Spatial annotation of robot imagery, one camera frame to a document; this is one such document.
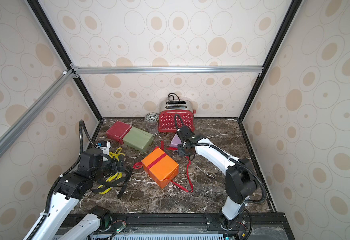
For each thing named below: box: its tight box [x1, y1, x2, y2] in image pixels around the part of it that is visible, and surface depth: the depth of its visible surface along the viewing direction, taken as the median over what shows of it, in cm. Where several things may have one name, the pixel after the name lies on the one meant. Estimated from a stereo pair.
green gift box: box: [122, 126, 154, 153], surface depth 103 cm
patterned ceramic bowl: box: [144, 112, 159, 124], surface depth 119 cm
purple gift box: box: [170, 132, 182, 148], surface depth 99 cm
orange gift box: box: [141, 148, 179, 189], surface depth 85 cm
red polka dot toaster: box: [158, 99, 196, 133], surface depth 108 cm
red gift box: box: [105, 121, 133, 145], surface depth 105 cm
